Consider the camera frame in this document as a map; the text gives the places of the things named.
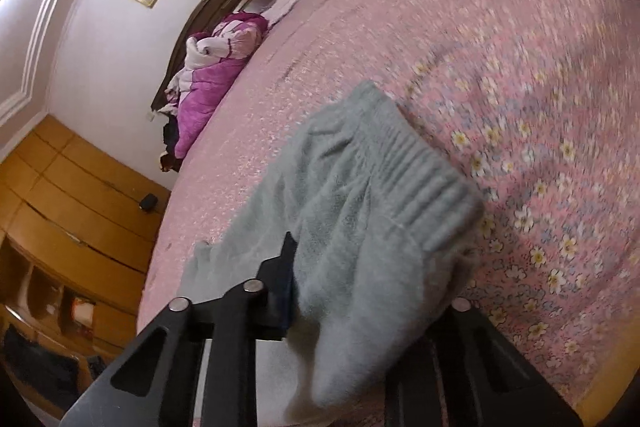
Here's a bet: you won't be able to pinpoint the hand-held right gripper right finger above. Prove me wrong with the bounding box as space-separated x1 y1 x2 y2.
384 298 585 427

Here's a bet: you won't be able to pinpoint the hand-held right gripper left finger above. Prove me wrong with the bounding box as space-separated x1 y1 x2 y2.
59 231 298 427

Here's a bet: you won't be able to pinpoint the grey fleece pants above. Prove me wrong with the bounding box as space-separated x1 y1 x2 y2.
176 80 485 410

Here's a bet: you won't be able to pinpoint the dark clothes pile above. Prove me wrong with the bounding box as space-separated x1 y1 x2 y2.
159 114 183 174

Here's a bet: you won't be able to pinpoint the wooden wardrobe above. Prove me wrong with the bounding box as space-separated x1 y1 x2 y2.
0 114 172 323

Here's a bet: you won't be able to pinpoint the wooden shelf unit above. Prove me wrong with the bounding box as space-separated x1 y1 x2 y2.
0 232 138 420

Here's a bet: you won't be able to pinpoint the purple quilt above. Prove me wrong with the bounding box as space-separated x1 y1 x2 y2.
167 11 269 159

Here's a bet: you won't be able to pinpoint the pink floral bed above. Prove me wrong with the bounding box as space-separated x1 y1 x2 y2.
136 0 640 427

